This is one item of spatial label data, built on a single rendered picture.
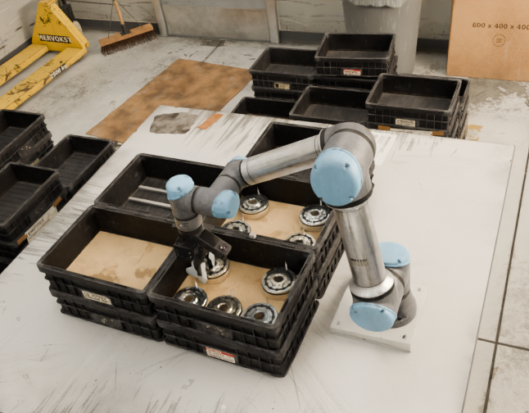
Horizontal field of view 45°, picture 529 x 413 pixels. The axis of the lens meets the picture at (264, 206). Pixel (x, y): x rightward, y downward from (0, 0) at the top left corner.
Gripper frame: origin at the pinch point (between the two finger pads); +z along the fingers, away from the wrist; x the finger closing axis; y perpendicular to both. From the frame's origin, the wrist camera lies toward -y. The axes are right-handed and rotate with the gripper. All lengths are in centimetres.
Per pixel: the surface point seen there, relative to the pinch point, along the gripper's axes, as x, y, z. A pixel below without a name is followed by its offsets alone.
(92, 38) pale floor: -303, 271, 85
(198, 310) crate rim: 19.0, -7.2, -7.7
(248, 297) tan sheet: 3.9, -14.1, 2.0
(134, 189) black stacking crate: -34, 46, 2
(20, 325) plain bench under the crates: 24, 60, 15
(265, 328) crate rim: 19.9, -26.9, -7.6
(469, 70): -279, -45, 80
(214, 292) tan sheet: 4.4, -3.4, 2.0
